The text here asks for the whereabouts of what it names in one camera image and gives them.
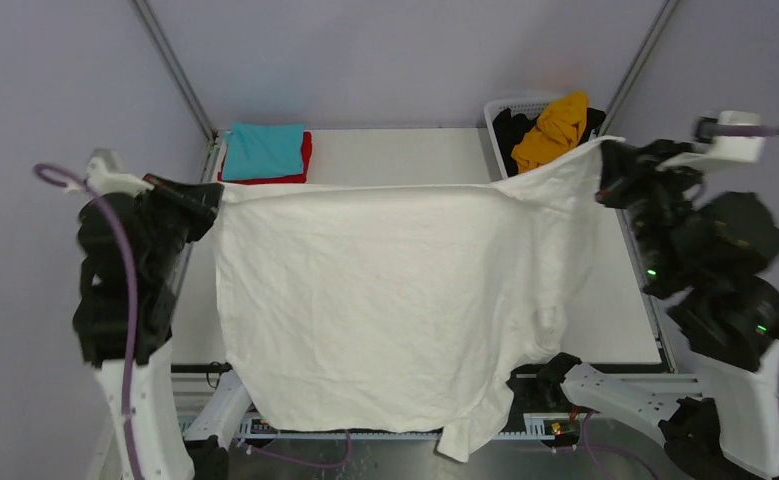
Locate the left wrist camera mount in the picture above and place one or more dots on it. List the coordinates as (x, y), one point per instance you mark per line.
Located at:
(105, 174)

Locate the yellow t shirt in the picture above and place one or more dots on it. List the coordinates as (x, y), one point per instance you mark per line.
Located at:
(558, 129)

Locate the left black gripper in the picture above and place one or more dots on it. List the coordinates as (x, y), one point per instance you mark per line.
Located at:
(201, 200)

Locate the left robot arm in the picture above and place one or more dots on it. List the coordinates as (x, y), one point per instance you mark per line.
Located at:
(132, 243)

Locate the white slotted cable duct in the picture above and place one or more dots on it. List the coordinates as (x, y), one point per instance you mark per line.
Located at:
(528, 428)

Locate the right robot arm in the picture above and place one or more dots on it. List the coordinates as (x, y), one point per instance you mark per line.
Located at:
(712, 256)

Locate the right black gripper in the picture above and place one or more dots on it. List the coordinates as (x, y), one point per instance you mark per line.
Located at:
(637, 169)

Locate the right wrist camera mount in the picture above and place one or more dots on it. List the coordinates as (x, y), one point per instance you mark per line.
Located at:
(720, 141)

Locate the left metal frame post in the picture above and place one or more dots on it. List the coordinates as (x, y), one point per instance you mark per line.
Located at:
(169, 58)

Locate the right metal frame post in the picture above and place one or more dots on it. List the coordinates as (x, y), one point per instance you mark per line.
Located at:
(655, 32)

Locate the black t shirt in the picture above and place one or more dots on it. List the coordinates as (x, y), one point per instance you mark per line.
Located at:
(510, 128)

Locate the white t shirt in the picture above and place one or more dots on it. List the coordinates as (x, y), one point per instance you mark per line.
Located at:
(402, 308)

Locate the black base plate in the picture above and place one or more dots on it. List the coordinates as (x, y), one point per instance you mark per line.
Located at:
(195, 383)

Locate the metal frame post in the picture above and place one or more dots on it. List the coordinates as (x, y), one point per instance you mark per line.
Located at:
(655, 32)
(169, 58)

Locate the folded cyan t shirt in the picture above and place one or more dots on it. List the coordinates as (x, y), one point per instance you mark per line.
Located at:
(262, 152)

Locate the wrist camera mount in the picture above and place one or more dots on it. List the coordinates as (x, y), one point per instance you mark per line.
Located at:
(720, 141)
(105, 174)

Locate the folded red t shirt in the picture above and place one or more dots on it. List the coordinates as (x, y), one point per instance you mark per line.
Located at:
(306, 154)

